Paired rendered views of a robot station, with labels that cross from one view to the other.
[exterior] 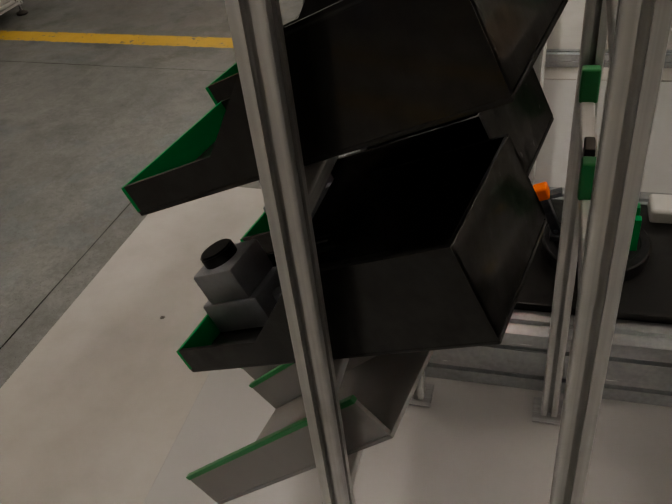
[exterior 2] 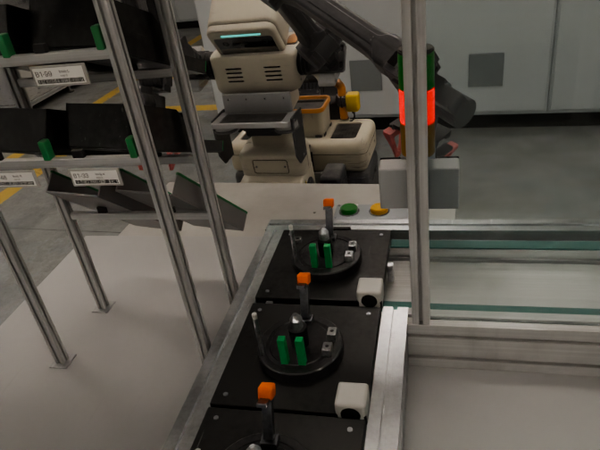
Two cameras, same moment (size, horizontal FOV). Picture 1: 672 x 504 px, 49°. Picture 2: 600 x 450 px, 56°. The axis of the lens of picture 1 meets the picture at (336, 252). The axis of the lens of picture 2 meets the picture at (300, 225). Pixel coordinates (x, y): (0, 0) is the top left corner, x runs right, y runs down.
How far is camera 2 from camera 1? 1.29 m
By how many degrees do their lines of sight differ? 70
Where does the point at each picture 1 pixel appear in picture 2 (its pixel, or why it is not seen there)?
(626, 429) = not seen: hidden behind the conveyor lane
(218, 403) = (245, 244)
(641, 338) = (206, 374)
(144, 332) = (303, 210)
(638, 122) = not seen: outside the picture
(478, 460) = (184, 339)
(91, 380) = (269, 204)
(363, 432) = (54, 187)
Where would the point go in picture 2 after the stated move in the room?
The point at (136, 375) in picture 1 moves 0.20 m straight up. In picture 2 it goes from (270, 215) to (258, 148)
